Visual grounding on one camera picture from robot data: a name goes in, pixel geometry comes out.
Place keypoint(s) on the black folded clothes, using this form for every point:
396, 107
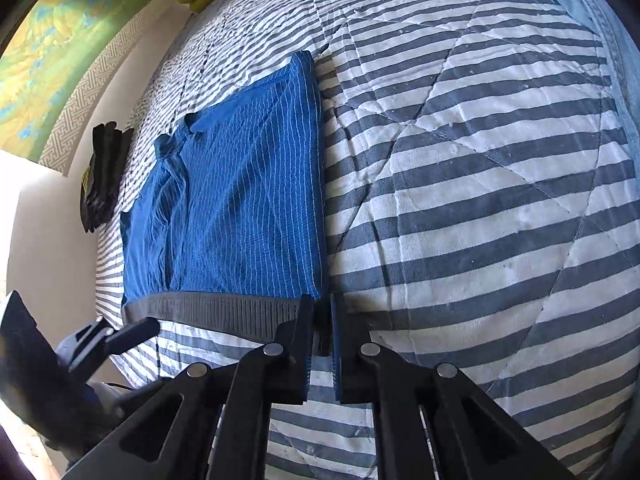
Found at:
102, 175

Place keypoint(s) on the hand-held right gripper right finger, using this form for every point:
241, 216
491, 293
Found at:
336, 355

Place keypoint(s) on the light blue denim jeans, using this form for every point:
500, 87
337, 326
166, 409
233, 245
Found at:
600, 20

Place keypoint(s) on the blue pinstriped shorts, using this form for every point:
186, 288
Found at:
240, 200

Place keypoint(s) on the landscape wall poster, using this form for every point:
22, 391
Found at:
60, 60

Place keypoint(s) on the blue white striped quilt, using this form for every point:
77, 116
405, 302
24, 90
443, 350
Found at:
475, 200

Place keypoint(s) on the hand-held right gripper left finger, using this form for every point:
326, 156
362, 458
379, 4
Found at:
295, 340

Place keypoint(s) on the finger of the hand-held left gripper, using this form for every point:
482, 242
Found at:
130, 335

